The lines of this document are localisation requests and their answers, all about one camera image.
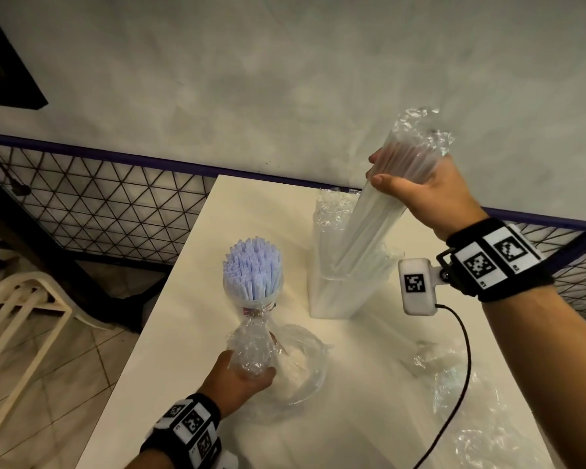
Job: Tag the person's right hand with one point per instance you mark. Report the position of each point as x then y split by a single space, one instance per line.
449 205

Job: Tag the person's left hand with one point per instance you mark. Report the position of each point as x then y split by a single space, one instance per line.
229 385

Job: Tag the pack of clear straws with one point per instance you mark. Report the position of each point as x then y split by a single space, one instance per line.
254 346

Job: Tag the round clear plastic cup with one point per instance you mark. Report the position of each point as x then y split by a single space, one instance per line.
234 297

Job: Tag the small bunch of blue straws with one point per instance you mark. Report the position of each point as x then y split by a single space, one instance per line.
251 266

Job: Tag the clear plastic wrap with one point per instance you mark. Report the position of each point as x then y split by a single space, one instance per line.
469 434

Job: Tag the person's right forearm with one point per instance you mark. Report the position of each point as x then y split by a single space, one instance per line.
556 376

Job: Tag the person's left forearm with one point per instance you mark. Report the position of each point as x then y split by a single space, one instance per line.
149 461

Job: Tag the black left wristband with markers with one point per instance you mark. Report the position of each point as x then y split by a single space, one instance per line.
185 420

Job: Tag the black wristband with markers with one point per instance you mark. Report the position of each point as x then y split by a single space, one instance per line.
185 420
498 258

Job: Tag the black right wristband with markers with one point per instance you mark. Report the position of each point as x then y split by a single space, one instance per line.
498 258

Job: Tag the white plastic chair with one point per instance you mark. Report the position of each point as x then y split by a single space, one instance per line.
29 283

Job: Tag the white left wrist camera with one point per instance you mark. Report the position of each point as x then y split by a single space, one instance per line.
227 461

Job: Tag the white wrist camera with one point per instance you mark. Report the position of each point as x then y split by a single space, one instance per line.
227 461
415 302

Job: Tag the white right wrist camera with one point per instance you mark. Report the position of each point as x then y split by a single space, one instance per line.
415 302

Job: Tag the black wall screen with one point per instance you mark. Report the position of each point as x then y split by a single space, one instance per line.
5 68

